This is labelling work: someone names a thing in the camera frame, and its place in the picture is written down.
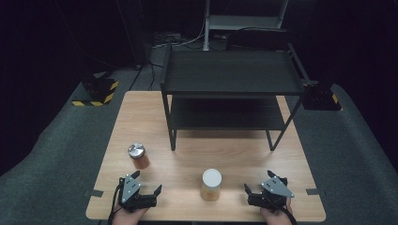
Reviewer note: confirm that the grey tape strip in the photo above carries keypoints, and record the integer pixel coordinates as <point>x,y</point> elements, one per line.
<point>313,191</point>
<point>94,193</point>

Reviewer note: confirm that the person's right hand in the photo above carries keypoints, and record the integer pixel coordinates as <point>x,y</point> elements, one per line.
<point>275,218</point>

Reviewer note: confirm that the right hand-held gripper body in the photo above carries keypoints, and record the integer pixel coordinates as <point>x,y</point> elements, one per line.
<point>277,187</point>

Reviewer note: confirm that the silver lid jar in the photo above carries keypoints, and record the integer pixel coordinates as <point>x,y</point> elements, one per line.
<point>137,153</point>

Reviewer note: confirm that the white metal stand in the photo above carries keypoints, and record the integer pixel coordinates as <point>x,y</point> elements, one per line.
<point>244,22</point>

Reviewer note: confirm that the black two-tier shelf rack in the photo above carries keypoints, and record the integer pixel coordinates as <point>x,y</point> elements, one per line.
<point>231,73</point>

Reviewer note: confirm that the person's left hand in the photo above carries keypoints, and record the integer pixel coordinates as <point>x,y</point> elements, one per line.
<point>128,218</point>

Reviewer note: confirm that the white lid jar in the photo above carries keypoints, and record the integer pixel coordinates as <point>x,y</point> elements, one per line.
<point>211,184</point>

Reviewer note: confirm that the black yellow striped stand base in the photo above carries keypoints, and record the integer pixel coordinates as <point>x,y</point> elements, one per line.
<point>320,98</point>
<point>98,90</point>

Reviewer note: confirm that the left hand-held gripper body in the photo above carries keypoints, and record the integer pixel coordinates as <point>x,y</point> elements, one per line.
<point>130,190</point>

